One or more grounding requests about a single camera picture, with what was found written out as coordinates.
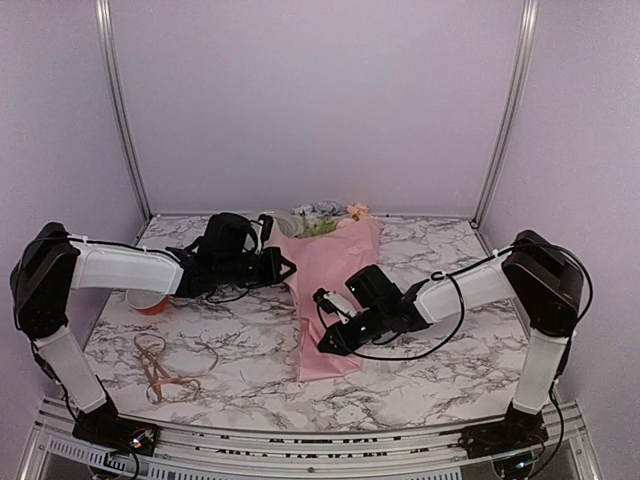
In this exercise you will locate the white bowl with red outside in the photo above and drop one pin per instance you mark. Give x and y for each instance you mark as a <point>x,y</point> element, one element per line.
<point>146,302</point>

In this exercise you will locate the aluminium frame post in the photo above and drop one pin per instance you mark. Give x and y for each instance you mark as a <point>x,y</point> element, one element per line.
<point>108,47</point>
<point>515,91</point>

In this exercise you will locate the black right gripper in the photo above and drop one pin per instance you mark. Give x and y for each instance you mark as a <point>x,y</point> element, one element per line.
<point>343,345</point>

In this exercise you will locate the right aluminium frame post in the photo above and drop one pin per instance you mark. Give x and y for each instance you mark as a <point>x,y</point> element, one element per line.
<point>515,91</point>

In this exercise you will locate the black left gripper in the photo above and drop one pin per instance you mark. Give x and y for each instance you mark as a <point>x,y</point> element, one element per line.
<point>273,257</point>

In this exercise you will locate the striped grey ceramic plate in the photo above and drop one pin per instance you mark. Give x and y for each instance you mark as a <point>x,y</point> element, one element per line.
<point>289,224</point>

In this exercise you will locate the pink wrapping paper sheet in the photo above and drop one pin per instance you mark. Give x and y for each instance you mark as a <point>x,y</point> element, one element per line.
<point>326,262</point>

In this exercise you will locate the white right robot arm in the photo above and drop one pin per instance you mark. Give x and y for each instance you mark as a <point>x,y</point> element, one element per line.
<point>549,281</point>

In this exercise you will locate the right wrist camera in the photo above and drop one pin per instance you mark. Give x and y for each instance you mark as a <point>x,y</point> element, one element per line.
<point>333,303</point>

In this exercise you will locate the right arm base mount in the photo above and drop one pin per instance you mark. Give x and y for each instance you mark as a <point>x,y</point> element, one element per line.
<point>517,430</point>

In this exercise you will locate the blue fake flower stem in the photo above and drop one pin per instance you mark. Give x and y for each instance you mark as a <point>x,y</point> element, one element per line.
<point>318,219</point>

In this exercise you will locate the left aluminium frame post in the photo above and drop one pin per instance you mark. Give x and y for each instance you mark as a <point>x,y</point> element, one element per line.
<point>108,47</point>

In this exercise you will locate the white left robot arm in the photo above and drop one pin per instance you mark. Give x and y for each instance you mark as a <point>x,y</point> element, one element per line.
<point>233,250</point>

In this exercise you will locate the beige raffia ribbon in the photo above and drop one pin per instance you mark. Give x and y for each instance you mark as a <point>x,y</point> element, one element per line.
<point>165,385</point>

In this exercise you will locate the large pink fake rose stem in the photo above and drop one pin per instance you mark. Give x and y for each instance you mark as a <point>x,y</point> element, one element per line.
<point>358,211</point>

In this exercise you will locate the aluminium front rail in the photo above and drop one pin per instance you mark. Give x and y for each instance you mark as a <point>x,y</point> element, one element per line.
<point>198,452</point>

